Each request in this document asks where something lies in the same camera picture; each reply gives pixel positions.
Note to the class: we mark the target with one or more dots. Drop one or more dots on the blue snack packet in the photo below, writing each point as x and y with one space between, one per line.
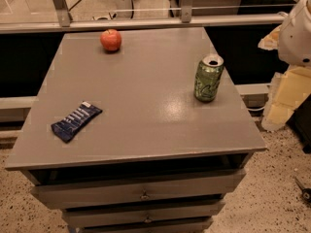
71 125

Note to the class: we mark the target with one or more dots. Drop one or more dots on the black caster wheel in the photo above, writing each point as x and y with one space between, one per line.
305 192

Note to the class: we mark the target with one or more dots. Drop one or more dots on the metal railing frame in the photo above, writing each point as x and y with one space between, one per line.
34 16

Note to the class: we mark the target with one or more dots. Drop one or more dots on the middle grey drawer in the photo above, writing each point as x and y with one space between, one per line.
143 214

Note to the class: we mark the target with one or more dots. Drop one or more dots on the green soda can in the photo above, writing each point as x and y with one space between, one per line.
207 77

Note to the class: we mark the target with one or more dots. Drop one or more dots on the top grey drawer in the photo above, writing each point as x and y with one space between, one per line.
114 192

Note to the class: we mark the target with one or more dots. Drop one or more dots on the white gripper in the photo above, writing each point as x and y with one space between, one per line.
296 39

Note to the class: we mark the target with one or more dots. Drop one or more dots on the grey drawer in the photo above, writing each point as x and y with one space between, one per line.
186 225
143 214
114 192

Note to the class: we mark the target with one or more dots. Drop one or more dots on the red apple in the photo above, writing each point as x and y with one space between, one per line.
111 40

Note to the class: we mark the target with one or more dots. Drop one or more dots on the bottom grey drawer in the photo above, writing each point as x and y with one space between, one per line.
186 225

